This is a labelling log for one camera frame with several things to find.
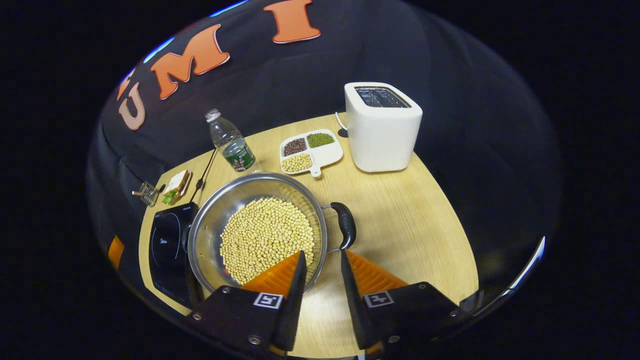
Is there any sandwich on small plate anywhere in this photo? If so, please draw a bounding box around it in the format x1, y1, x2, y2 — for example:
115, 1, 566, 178
161, 169, 193, 205

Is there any clear plastic water bottle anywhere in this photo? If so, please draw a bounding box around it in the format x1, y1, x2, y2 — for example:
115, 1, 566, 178
204, 108, 256, 173

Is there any black power cable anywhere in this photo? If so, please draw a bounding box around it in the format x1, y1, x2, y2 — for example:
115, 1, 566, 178
190, 147, 219, 203

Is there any pile of yellow soybeans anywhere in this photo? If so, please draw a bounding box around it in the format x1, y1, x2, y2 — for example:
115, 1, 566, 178
220, 197, 316, 286

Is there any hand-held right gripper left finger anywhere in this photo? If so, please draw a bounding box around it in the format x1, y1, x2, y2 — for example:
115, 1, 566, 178
187, 250, 308, 358

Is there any small clear wire holder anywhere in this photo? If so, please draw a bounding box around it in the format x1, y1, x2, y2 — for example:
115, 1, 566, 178
132, 181, 160, 207

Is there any white toaster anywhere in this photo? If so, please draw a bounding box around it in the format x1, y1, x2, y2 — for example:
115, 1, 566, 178
344, 82, 423, 173

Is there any black backdrop cloth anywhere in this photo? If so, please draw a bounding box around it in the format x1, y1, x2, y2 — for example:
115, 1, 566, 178
87, 0, 563, 321

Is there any white divided bean dish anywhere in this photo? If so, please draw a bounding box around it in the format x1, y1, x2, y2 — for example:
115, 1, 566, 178
279, 129, 345, 178

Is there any stainless steel pot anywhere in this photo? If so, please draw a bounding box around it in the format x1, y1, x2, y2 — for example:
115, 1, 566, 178
182, 171, 357, 298

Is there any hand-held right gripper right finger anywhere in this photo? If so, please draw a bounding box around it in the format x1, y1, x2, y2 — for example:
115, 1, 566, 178
340, 249, 473, 357

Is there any black induction cooktop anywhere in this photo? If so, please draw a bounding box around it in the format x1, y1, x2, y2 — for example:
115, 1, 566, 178
148, 201, 206, 310

